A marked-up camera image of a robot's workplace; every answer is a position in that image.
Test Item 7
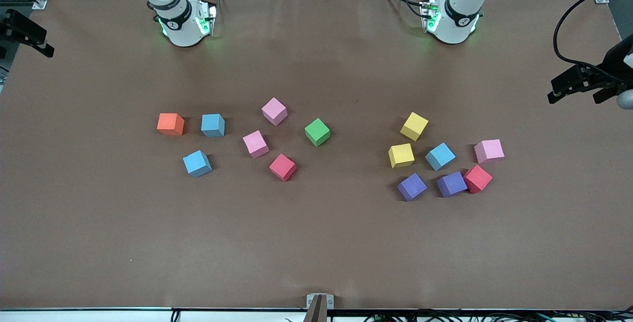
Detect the green foam cube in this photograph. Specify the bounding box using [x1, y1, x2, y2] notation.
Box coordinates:
[304, 118, 331, 147]

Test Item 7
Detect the pink foam cube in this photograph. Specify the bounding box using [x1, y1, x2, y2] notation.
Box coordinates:
[474, 139, 505, 164]
[261, 97, 288, 127]
[242, 130, 270, 159]

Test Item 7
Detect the yellow foam cube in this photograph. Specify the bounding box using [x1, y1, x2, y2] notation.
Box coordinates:
[400, 112, 429, 142]
[388, 143, 415, 169]

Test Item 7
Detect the orange foam cube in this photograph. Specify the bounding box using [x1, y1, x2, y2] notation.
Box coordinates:
[157, 113, 185, 137]

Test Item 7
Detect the red foam cube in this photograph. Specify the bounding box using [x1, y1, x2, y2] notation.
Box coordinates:
[269, 153, 297, 182]
[463, 165, 493, 194]

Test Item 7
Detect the blue foam cube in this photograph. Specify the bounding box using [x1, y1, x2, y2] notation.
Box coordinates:
[424, 142, 456, 172]
[201, 114, 226, 138]
[182, 150, 213, 178]

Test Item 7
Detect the purple foam cube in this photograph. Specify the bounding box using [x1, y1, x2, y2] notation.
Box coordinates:
[436, 171, 468, 198]
[397, 173, 428, 202]

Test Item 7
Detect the metal table edge bracket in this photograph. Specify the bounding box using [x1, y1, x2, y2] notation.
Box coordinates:
[305, 293, 335, 322]

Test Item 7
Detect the brown table mat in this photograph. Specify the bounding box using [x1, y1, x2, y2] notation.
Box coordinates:
[0, 0, 633, 311]

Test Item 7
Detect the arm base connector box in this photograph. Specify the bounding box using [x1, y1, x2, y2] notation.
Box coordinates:
[197, 1, 219, 36]
[419, 0, 442, 33]

